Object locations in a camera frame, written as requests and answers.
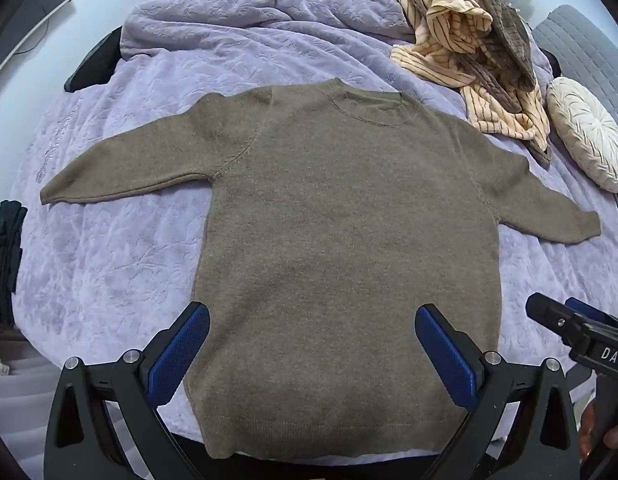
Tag person's right hand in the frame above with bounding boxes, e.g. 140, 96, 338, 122
578, 400, 618, 460

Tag lavender embossed bed blanket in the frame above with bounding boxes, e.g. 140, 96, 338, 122
10, 0, 618, 441

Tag white round pleated cushion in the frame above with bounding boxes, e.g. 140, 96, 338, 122
546, 77, 618, 194

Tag brown knit sweater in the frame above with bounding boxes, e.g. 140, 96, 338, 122
41, 79, 601, 460

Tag cream striped fleece garment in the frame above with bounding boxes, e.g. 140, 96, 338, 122
391, 0, 551, 167

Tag dark green hanging clothes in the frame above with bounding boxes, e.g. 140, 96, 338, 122
0, 200, 28, 328

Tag wall mounted television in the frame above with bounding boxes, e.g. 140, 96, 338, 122
0, 0, 76, 79

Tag grey padded headboard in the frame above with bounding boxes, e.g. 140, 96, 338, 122
532, 4, 618, 125

